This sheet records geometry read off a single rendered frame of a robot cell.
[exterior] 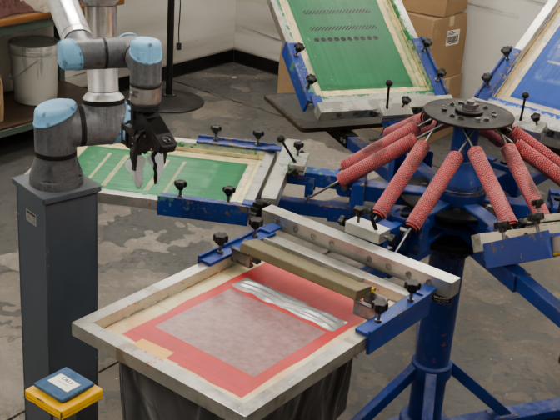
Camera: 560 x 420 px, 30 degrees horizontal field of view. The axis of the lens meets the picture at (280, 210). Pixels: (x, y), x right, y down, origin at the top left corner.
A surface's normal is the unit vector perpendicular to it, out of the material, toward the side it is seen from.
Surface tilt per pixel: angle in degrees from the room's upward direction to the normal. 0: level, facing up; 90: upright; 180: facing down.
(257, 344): 0
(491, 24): 90
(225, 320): 0
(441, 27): 89
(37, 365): 90
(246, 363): 0
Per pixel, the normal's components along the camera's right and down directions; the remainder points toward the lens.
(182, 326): 0.07, -0.91
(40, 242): -0.76, 0.22
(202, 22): 0.78, 0.30
